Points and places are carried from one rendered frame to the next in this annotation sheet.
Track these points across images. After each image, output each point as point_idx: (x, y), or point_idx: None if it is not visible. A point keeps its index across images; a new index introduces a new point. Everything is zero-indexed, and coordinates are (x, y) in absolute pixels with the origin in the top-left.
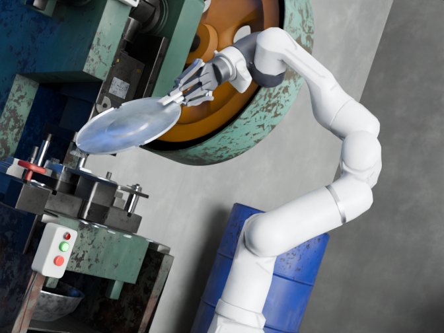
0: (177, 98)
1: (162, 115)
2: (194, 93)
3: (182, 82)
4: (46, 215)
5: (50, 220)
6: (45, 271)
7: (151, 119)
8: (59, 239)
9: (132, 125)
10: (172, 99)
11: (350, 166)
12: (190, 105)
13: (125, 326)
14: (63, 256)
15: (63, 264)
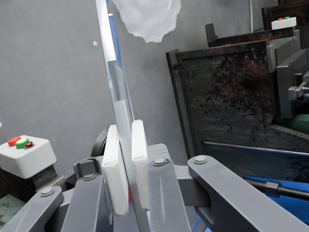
0: (121, 172)
1: (113, 72)
2: (77, 227)
3: (196, 157)
4: (60, 178)
5: (49, 182)
6: (20, 136)
7: (120, 89)
8: (34, 142)
9: (128, 98)
10: (136, 133)
11: None
12: (30, 202)
13: None
14: (11, 147)
15: (3, 148)
